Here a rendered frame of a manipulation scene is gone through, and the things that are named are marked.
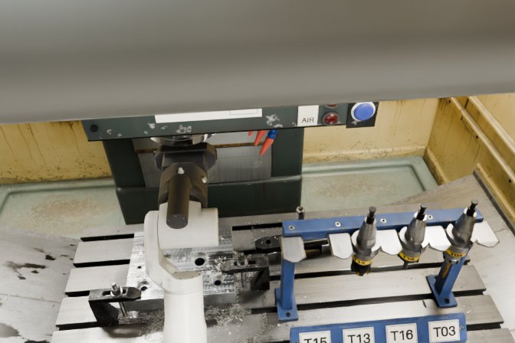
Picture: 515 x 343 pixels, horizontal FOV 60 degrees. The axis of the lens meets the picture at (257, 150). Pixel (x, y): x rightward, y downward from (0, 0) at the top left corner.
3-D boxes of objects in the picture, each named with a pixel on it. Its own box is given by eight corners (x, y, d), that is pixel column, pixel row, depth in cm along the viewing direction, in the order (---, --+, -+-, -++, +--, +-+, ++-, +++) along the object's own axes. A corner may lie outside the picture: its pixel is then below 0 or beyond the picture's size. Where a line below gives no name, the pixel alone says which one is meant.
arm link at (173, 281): (200, 207, 80) (203, 283, 79) (149, 209, 79) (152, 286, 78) (198, 210, 73) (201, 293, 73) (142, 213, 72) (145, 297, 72)
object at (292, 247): (306, 262, 98) (306, 260, 97) (283, 264, 98) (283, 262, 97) (301, 237, 103) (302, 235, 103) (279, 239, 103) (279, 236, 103)
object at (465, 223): (464, 223, 103) (473, 203, 99) (476, 238, 100) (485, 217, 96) (447, 227, 103) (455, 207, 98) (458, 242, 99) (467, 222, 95)
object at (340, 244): (356, 259, 99) (356, 256, 98) (332, 260, 98) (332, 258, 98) (349, 233, 104) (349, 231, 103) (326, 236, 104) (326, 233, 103)
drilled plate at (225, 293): (236, 302, 121) (234, 292, 117) (126, 311, 119) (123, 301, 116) (232, 236, 138) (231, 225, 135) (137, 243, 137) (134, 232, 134)
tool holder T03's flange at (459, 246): (463, 227, 106) (466, 220, 104) (478, 247, 101) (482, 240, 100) (438, 233, 105) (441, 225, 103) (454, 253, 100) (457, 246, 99)
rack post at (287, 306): (298, 320, 121) (303, 251, 102) (278, 321, 120) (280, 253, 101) (293, 288, 128) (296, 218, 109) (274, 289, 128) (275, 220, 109)
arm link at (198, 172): (214, 132, 88) (215, 172, 79) (218, 168, 95) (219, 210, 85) (150, 135, 88) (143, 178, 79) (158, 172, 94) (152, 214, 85)
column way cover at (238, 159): (274, 181, 162) (276, 52, 129) (142, 191, 160) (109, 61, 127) (273, 172, 166) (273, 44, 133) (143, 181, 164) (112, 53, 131)
